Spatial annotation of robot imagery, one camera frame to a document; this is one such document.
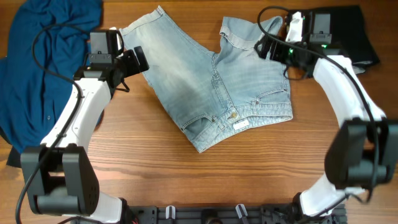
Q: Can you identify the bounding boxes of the light blue denim shorts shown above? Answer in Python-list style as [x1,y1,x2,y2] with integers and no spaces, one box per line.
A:
[121,7,293,152]

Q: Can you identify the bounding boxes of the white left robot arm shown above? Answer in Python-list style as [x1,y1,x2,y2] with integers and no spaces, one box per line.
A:
[20,29,149,223]

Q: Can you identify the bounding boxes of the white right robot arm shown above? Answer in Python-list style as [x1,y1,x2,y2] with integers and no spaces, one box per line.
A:
[254,10,397,223]

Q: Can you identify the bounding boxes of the folded black garment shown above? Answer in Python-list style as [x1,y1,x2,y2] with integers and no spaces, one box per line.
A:
[301,5,380,74]

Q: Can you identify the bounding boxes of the blue shirt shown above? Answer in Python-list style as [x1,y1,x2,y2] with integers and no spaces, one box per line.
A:
[1,0,103,167]

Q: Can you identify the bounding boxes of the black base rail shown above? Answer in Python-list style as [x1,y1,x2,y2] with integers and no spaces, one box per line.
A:
[70,203,348,224]

